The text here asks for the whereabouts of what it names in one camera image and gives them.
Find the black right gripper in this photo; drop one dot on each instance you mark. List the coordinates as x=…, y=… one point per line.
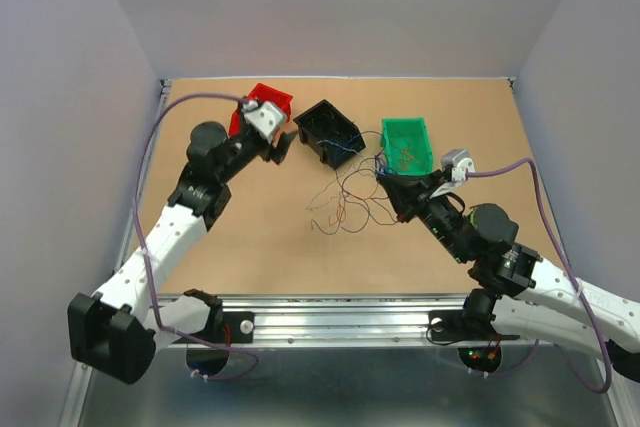
x=411, y=194

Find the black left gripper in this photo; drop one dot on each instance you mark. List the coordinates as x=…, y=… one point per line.
x=278, y=156

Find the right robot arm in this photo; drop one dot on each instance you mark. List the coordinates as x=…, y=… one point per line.
x=520, y=292

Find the black plastic bin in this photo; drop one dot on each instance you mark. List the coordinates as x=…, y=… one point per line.
x=330, y=134

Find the red plastic bin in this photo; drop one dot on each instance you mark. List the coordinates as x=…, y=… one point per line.
x=262, y=92

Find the green plastic bin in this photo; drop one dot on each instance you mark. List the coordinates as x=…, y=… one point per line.
x=406, y=146

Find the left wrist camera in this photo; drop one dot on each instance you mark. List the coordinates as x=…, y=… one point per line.
x=265, y=117

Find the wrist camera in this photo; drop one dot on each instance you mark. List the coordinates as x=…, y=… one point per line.
x=456, y=165
x=265, y=117

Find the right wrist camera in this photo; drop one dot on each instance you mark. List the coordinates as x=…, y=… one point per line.
x=456, y=165

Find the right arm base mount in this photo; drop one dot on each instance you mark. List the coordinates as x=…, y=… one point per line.
x=459, y=326

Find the aluminium table frame rail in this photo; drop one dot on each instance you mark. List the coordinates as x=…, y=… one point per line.
x=334, y=322

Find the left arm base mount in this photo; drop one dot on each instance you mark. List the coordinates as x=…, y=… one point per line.
x=228, y=327

